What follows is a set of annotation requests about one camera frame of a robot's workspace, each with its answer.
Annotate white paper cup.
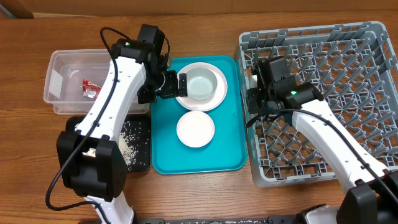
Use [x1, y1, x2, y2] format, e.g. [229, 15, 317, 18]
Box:
[249, 75, 257, 88]

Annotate white bowl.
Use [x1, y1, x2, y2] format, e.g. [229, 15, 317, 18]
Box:
[186, 67, 218, 100]

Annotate large white plate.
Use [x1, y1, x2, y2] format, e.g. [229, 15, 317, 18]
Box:
[177, 62, 228, 111]

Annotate small white plate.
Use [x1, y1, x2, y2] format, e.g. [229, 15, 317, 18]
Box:
[177, 111, 215, 148]

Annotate rice and food scraps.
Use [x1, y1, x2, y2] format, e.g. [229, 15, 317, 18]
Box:
[118, 121, 150, 171]

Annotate red snack wrapper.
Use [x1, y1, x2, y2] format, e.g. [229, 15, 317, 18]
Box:
[82, 80, 101, 98]

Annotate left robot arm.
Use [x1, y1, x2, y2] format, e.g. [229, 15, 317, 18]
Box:
[45, 24, 187, 223]

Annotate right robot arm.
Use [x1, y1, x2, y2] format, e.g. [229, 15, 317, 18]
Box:
[246, 56, 397, 224]

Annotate grey dishwasher rack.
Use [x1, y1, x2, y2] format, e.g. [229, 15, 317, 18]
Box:
[235, 21, 397, 187]

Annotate black tray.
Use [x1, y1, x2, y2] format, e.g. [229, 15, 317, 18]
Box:
[65, 113, 152, 172]

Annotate teal serving tray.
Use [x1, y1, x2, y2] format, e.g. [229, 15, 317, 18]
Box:
[151, 55, 248, 175]

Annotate clear plastic bin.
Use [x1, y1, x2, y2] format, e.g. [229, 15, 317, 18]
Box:
[43, 49, 150, 115]

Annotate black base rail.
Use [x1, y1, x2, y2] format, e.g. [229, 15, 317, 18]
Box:
[137, 215, 303, 224]

